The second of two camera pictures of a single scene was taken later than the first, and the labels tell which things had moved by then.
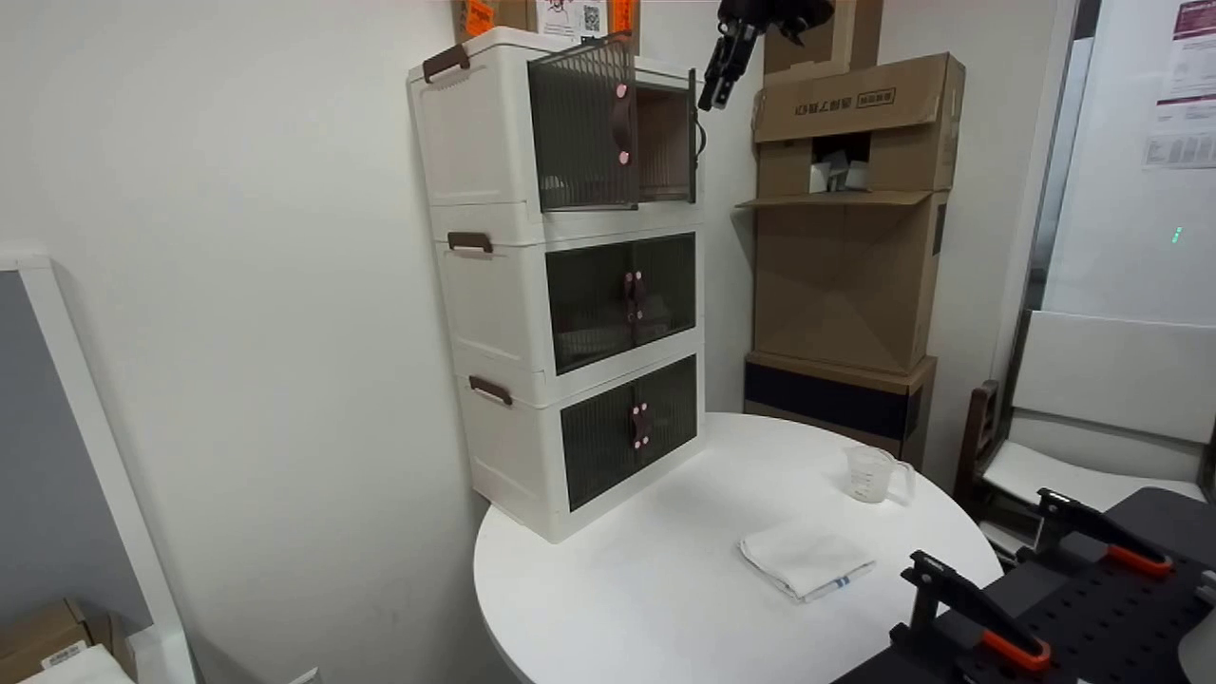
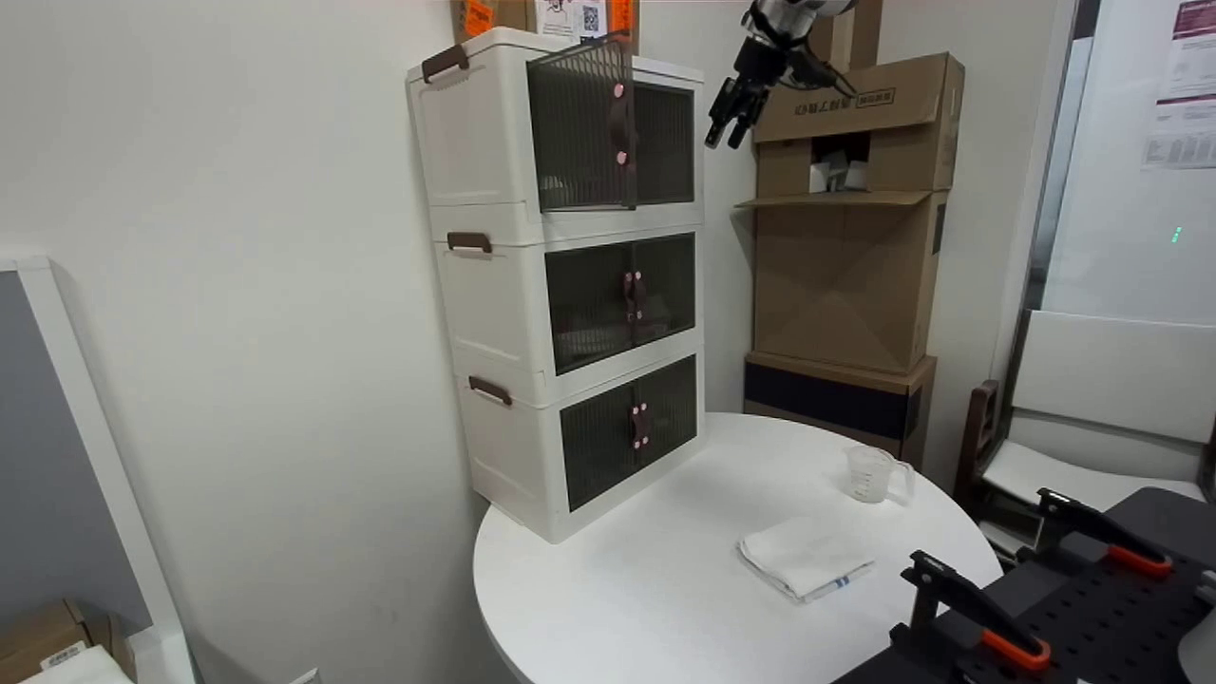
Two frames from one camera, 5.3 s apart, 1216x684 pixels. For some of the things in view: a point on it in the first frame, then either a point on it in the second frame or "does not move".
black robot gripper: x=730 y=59 to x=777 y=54
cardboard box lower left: x=53 y=642 does not move
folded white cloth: x=803 y=559 does not move
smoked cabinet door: x=665 y=139 does not move
